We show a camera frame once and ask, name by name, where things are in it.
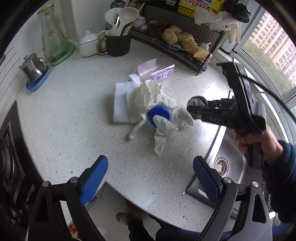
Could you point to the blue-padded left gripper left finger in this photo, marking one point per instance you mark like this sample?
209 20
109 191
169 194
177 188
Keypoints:
47 221

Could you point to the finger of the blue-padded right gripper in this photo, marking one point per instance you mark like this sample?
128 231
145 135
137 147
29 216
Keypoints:
222 103
216 116

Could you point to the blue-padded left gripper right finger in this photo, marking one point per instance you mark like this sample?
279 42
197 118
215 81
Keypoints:
252 221

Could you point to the grey black sock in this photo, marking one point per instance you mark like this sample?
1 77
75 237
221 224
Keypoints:
195 105

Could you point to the blue plastic cap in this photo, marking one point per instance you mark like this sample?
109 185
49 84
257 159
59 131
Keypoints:
158 110

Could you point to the clear purple soap bottle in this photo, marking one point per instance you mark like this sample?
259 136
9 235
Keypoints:
157 69

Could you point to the cream latex glove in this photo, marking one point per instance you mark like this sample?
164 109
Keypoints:
148 104

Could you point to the white paper towel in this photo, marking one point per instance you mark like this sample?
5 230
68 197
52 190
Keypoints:
124 109

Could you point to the dark blue sleeve forearm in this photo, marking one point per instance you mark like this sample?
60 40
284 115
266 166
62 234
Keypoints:
280 182

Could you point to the person's right hand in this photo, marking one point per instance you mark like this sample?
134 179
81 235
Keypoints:
272 150

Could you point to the stainless steel sink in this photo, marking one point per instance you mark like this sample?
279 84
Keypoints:
228 161

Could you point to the black gas stove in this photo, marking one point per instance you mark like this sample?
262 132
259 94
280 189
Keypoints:
20 180

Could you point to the person's slipper foot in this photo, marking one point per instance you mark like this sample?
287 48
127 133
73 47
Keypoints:
123 218

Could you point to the white glove on rack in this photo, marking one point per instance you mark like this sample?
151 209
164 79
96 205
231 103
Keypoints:
223 21

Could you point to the ginger root pieces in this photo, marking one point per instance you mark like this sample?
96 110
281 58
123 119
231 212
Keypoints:
174 35

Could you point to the black plastic bag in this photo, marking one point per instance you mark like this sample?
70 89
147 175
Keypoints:
237 10

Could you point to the yellow detergent jug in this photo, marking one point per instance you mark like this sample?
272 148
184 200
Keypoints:
210 5

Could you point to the dark green utensil mug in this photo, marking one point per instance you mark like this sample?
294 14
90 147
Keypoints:
115 46

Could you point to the white ladle spoon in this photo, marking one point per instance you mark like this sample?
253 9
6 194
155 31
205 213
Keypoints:
126 16

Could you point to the blue coaster dish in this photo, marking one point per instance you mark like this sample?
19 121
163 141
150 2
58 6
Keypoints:
36 84

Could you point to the white ceramic sugar pot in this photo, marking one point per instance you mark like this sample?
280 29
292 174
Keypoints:
87 44

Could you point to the small steel teapot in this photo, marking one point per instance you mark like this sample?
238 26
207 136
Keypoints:
33 67

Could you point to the green plastic tray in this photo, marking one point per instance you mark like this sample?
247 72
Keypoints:
60 53

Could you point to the glass carafe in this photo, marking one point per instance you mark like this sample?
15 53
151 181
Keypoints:
51 34

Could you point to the window frame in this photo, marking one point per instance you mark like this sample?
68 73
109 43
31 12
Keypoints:
268 51

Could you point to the black wire shelf rack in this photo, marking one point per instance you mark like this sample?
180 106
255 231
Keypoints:
160 15

